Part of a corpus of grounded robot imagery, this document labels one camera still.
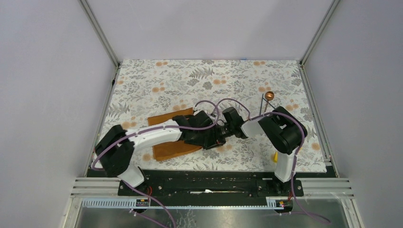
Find orange cloth napkin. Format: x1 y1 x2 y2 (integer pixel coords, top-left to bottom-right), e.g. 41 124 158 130
147 108 202 162

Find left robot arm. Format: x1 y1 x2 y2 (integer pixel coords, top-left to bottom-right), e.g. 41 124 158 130
92 111 226 195

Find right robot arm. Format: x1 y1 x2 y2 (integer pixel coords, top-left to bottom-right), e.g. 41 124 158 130
218 106 307 196

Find dark metal utensil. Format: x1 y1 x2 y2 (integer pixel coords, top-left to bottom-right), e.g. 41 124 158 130
259 94 264 115

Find yellow toy block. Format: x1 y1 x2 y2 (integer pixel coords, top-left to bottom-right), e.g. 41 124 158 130
272 152 278 163

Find floral tablecloth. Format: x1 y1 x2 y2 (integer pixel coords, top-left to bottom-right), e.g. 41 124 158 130
100 60 326 172

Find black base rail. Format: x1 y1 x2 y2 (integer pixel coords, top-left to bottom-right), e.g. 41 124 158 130
118 170 304 207

